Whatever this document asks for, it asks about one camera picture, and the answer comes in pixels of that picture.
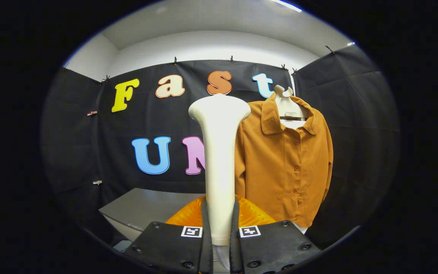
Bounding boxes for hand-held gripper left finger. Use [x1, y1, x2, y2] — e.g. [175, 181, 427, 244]
[122, 195, 214, 274]

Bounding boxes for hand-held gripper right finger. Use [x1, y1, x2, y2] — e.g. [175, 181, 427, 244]
[230, 195, 322, 274]

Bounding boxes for orange button-up shirt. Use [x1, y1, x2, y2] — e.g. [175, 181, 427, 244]
[234, 93, 334, 228]

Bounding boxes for white clothes hanger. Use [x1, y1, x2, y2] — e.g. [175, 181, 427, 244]
[273, 84, 308, 130]

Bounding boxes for grey drawer cabinet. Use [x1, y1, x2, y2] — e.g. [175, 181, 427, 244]
[98, 187, 206, 244]

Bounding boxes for black backdrop cloth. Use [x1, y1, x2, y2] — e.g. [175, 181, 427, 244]
[40, 44, 401, 250]

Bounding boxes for long ceiling light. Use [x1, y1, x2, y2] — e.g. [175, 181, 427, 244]
[268, 0, 303, 13]

